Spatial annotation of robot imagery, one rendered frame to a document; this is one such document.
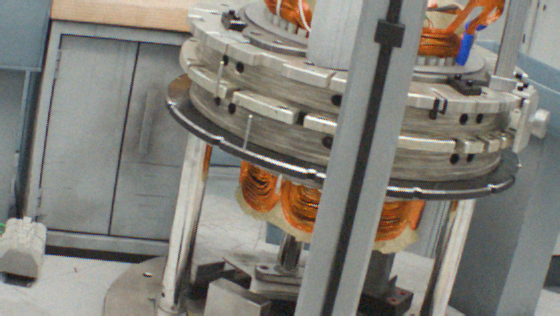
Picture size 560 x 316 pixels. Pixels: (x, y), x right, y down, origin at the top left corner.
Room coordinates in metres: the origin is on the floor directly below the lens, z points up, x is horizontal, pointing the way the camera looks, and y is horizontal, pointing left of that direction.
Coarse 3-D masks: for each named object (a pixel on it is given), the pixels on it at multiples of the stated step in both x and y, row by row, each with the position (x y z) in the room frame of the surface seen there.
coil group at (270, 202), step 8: (248, 168) 1.02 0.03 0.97; (256, 168) 1.01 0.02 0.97; (248, 176) 1.02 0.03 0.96; (256, 176) 1.00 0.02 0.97; (264, 176) 1.00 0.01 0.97; (256, 184) 1.00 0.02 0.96; (272, 184) 0.99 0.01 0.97; (248, 192) 1.01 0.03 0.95; (256, 192) 1.00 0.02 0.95; (264, 192) 0.99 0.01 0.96; (272, 192) 0.99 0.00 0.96; (280, 192) 0.98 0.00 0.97; (248, 200) 1.01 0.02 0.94; (256, 200) 1.00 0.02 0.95; (264, 200) 0.99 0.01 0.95; (272, 200) 0.99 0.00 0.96; (256, 208) 1.00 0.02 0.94; (264, 208) 0.99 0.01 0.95; (272, 208) 0.99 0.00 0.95
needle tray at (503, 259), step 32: (544, 64) 1.31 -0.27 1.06; (544, 96) 1.18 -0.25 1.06; (544, 160) 1.19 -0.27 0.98; (512, 192) 1.20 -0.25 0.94; (544, 192) 1.20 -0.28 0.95; (480, 224) 1.23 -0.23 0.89; (512, 224) 1.20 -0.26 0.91; (544, 224) 1.22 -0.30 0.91; (480, 256) 1.22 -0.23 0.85; (512, 256) 1.19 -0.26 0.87; (544, 256) 1.23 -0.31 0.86; (480, 288) 1.21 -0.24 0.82; (512, 288) 1.20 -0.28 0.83
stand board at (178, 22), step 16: (64, 0) 1.14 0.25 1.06; (80, 0) 1.14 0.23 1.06; (96, 0) 1.15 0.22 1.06; (112, 0) 1.16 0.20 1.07; (128, 0) 1.18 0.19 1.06; (144, 0) 1.19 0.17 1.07; (160, 0) 1.20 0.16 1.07; (176, 0) 1.22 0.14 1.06; (192, 0) 1.23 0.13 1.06; (64, 16) 1.14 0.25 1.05; (80, 16) 1.14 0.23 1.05; (96, 16) 1.15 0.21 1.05; (112, 16) 1.16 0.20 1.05; (128, 16) 1.16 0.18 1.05; (144, 16) 1.17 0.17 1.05; (160, 16) 1.17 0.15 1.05; (176, 16) 1.18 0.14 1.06
